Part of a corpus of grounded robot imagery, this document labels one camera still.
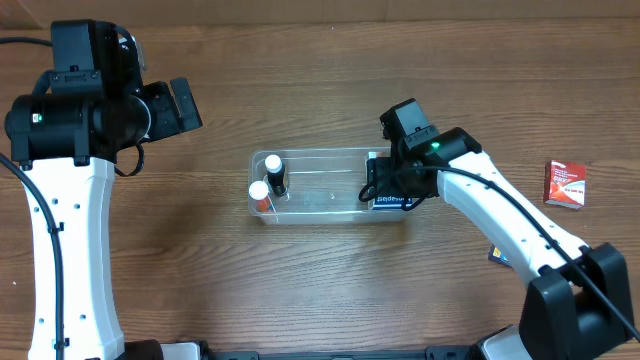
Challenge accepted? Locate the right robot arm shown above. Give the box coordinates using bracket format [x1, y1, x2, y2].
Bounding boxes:
[358, 98, 639, 360]

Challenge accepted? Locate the blue yellow VapoDrops box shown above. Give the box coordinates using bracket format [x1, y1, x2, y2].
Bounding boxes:
[488, 245, 510, 267]

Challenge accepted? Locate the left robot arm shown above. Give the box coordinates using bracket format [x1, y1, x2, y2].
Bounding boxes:
[2, 20, 207, 360]

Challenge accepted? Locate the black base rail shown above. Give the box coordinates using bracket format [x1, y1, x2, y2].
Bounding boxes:
[117, 340, 485, 360]

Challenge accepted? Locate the clear plastic container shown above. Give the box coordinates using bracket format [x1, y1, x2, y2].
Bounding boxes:
[248, 147, 407, 225]

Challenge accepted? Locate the white and navy medicine box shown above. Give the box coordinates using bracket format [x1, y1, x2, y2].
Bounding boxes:
[368, 196, 413, 211]

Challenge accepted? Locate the red medicine box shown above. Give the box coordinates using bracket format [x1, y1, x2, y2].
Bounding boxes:
[543, 160, 586, 209]

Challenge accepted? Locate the orange tube white cap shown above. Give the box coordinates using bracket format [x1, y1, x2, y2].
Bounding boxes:
[248, 180, 276, 213]

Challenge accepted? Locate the black bottle white cap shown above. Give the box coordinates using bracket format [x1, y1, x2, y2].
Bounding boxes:
[265, 154, 288, 197]

